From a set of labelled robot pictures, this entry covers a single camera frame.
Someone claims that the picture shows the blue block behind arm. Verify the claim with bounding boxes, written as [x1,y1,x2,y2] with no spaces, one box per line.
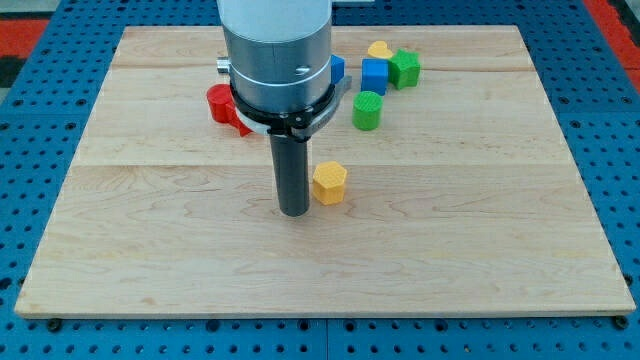
[330,54,345,85]

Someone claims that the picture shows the blue cube block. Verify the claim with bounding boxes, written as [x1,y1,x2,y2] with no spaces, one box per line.
[361,58,389,96]

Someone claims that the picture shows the green star block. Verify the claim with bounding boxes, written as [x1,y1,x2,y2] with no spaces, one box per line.
[388,49,421,90]

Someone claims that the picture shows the black and white mounting flange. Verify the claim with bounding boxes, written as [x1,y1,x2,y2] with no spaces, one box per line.
[231,75,352,141]

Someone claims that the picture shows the light wooden board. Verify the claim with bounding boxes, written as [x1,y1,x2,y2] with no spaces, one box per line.
[15,25,636,319]

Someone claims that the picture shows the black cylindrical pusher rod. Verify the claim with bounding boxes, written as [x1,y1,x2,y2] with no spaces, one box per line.
[270,135,309,217]

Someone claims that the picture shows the red cylinder block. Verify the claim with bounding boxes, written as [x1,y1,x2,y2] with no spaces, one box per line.
[206,84,232,123]

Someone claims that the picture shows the green cylinder block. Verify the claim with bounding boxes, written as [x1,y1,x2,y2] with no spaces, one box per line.
[352,91,383,131]

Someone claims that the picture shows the yellow hexagon block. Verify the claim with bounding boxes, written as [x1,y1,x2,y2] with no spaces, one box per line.
[312,161,348,205]

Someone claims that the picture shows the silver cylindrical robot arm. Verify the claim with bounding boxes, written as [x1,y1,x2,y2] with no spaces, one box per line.
[217,0,351,217]

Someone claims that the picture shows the yellow heart block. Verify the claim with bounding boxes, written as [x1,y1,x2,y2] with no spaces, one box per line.
[367,40,394,60]

